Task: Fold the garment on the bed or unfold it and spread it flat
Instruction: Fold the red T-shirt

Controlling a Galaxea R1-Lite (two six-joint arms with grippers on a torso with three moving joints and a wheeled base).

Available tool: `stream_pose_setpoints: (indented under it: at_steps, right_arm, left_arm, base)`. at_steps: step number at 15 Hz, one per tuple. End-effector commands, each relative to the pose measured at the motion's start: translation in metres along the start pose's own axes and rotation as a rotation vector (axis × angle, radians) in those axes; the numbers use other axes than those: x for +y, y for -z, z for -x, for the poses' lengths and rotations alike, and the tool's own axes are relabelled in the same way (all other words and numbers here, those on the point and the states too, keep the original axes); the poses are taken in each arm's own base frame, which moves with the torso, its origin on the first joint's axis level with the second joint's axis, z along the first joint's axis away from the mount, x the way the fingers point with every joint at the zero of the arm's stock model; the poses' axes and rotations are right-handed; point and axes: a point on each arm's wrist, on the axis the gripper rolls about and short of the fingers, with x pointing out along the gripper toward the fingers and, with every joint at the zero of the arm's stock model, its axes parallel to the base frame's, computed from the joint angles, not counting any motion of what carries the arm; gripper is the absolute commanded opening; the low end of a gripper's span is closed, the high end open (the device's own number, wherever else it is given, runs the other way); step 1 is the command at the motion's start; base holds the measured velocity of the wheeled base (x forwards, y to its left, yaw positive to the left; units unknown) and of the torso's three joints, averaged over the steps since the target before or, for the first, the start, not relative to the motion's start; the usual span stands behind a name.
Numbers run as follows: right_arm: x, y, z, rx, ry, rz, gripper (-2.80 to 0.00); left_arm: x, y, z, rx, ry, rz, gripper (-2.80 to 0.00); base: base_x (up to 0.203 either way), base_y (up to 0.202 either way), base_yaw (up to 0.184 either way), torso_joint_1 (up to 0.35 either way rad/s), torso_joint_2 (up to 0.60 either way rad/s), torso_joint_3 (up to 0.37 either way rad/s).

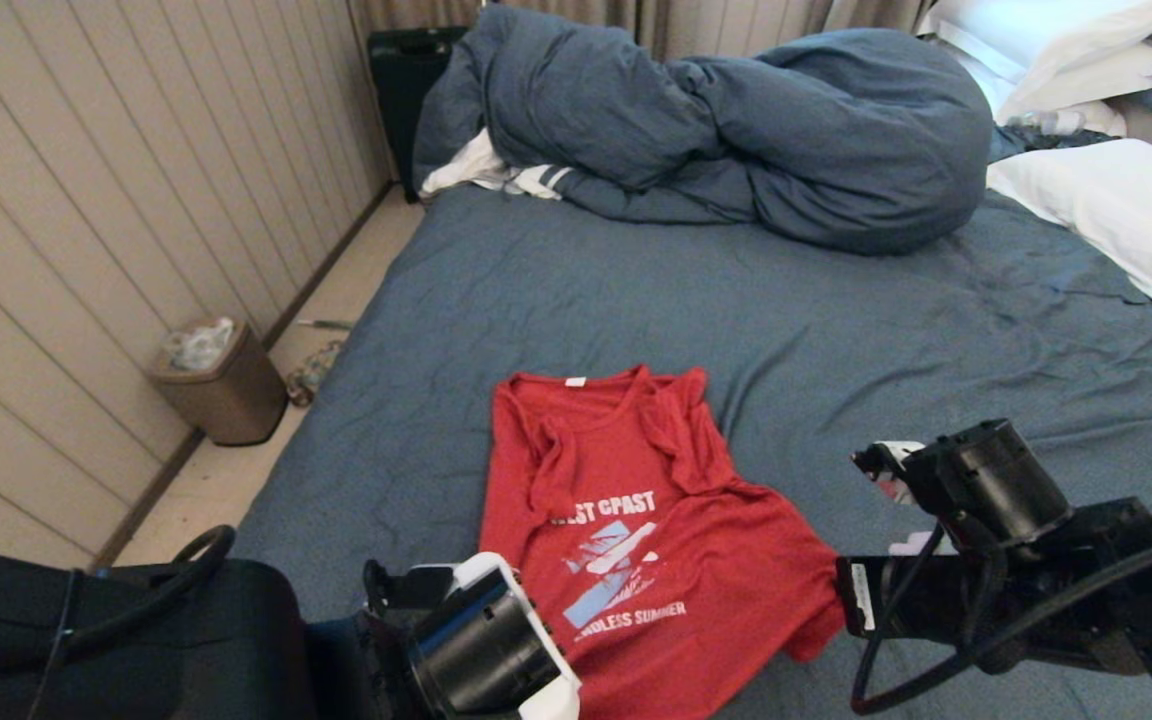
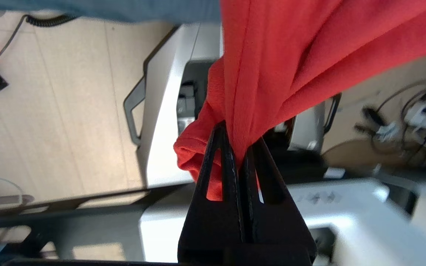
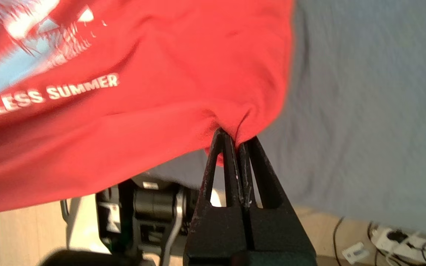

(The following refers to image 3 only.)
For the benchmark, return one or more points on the blue-grey bed sheet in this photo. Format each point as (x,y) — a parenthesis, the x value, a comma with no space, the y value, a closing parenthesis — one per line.
(364,111)

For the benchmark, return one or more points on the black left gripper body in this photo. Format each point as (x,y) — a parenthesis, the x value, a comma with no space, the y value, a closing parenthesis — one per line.
(150,214)

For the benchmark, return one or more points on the red T-shirt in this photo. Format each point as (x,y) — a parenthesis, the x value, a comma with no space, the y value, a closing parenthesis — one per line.
(161,74)

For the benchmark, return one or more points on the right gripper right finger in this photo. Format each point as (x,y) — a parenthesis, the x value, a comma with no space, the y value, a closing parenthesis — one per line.
(276,232)

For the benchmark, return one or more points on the small white plug adapter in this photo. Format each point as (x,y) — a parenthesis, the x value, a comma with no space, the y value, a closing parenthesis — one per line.
(354,253)

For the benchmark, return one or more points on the white power strip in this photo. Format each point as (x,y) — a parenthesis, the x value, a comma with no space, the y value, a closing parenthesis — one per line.
(405,244)

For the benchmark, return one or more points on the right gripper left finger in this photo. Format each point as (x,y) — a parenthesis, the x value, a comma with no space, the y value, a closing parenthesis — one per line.
(216,232)

